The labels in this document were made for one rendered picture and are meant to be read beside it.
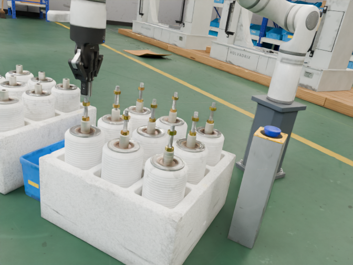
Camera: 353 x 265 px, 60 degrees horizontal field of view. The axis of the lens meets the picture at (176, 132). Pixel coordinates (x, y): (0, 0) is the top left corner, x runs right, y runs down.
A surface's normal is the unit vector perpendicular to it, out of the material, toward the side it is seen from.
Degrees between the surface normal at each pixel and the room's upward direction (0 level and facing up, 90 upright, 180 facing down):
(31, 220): 0
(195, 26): 90
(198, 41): 90
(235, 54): 90
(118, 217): 90
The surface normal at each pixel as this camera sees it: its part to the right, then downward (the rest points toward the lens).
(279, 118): -0.21, 0.34
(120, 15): 0.54, 0.39
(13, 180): 0.89, 0.29
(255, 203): -0.46, 0.28
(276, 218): 0.14, -0.92
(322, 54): -0.83, 0.10
